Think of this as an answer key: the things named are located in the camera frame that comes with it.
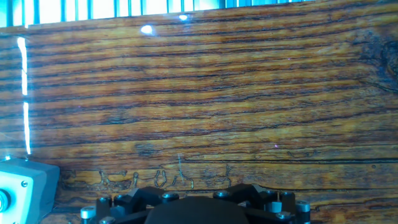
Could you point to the brown wooden board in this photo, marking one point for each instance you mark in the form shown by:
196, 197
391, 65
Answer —
199, 93

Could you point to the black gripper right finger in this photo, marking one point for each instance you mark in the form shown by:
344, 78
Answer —
273, 205

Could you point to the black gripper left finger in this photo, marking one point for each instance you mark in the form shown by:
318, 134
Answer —
124, 205

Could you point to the grey box green push button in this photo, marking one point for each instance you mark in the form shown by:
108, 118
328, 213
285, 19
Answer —
31, 186

